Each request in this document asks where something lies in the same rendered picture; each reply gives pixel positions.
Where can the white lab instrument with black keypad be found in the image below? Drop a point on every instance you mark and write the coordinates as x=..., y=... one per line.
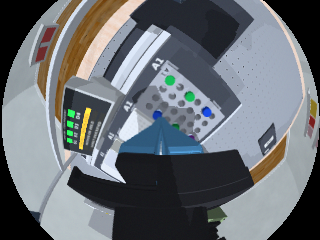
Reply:
x=100, y=221

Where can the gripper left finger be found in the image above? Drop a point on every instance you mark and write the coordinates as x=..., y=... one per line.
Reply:
x=145, y=141

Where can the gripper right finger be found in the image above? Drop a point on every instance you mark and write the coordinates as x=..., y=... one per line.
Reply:
x=175, y=142

